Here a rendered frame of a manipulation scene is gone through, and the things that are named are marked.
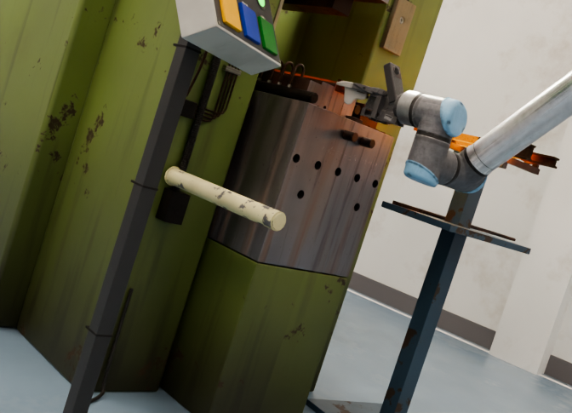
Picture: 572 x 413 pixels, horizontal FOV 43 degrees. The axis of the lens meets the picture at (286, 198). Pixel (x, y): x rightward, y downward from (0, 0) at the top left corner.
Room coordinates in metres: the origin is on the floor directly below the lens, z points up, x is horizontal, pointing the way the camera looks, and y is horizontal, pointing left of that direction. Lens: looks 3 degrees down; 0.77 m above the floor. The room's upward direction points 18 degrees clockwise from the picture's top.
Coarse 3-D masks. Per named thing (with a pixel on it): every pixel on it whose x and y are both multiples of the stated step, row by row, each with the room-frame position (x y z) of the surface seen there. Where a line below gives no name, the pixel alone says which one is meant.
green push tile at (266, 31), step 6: (258, 18) 1.64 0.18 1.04; (264, 24) 1.65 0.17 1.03; (270, 24) 1.69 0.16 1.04; (264, 30) 1.64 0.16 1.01; (270, 30) 1.68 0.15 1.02; (264, 36) 1.63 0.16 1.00; (270, 36) 1.67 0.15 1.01; (264, 42) 1.63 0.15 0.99; (270, 42) 1.66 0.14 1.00; (264, 48) 1.63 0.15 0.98; (270, 48) 1.65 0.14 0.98; (276, 48) 1.69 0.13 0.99; (276, 54) 1.69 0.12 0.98
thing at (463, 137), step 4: (416, 128) 2.39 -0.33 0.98; (460, 136) 2.24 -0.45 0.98; (464, 136) 2.23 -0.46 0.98; (468, 136) 2.22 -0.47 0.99; (472, 136) 2.21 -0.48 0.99; (476, 136) 2.20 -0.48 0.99; (456, 140) 2.27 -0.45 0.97; (460, 140) 2.24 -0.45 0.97; (464, 140) 2.23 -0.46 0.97; (468, 140) 2.22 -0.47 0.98; (472, 140) 2.20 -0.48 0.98; (476, 140) 2.19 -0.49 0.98; (528, 148) 2.06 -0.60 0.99; (532, 148) 2.05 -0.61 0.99; (520, 152) 2.07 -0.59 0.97; (524, 152) 2.06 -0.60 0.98; (528, 152) 2.05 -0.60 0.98; (532, 152) 2.06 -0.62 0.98; (516, 156) 2.07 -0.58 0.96; (520, 156) 2.06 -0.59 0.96; (524, 156) 2.06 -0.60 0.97; (528, 156) 2.05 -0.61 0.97
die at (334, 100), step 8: (264, 72) 2.15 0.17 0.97; (264, 80) 2.14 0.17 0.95; (272, 80) 2.11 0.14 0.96; (288, 80) 2.07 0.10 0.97; (296, 80) 2.04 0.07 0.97; (304, 80) 2.02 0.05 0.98; (312, 80) 2.06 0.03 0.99; (320, 80) 2.12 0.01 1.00; (296, 88) 2.03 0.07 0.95; (304, 88) 2.01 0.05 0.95; (312, 88) 2.02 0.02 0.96; (320, 88) 2.03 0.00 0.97; (328, 88) 2.05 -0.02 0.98; (320, 96) 2.04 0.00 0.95; (328, 96) 2.06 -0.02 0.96; (336, 96) 2.08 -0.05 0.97; (320, 104) 2.05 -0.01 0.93; (328, 104) 2.07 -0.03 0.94; (336, 104) 2.09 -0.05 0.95; (344, 104) 2.11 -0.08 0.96; (352, 104) 2.13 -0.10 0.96; (336, 112) 2.10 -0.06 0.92; (344, 112) 2.12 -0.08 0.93
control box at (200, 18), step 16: (176, 0) 1.45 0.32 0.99; (192, 0) 1.43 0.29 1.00; (208, 0) 1.42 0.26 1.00; (240, 0) 1.56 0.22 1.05; (256, 0) 1.66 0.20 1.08; (192, 16) 1.43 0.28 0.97; (208, 16) 1.42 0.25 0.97; (240, 16) 1.54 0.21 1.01; (256, 16) 1.64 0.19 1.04; (192, 32) 1.43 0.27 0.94; (208, 32) 1.43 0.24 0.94; (224, 32) 1.45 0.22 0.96; (240, 32) 1.52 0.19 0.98; (208, 48) 1.51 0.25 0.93; (224, 48) 1.53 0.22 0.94; (240, 48) 1.55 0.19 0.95; (256, 48) 1.59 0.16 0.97; (240, 64) 1.65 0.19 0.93; (256, 64) 1.67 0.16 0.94; (272, 64) 1.70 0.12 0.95
